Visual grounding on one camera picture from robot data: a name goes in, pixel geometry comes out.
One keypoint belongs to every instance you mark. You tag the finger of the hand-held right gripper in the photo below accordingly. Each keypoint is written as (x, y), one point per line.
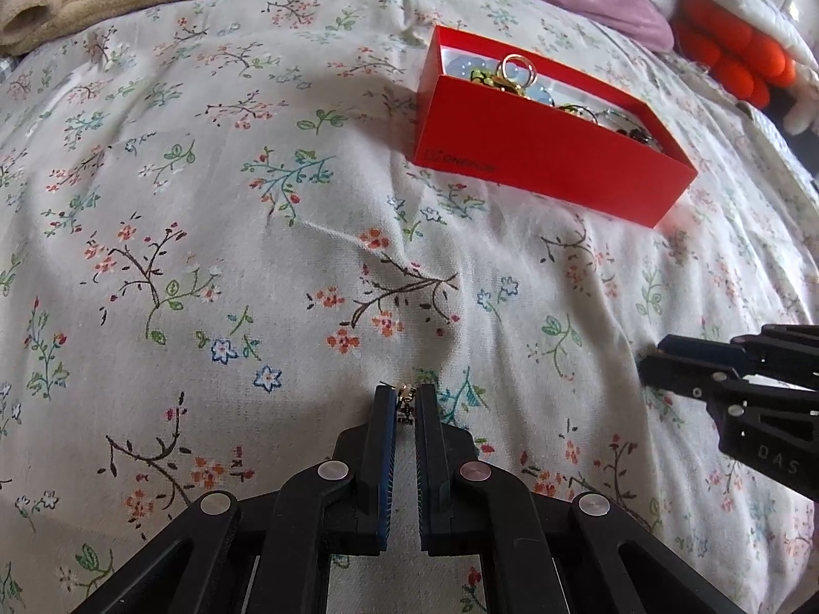
(678, 376)
(697, 350)

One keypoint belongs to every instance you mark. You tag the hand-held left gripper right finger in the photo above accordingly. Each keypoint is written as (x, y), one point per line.
(423, 460)

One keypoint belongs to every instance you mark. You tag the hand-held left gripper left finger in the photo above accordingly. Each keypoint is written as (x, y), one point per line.
(382, 460)

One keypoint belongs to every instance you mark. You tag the small gold flower earring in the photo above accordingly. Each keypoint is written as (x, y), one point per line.
(405, 406)

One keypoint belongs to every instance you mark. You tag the red cardboard box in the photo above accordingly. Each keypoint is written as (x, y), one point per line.
(544, 153)

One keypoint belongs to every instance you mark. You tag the floral bedsheet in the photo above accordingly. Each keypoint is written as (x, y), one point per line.
(192, 268)

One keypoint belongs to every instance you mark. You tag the orange plush toy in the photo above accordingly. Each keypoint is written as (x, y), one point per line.
(729, 54)

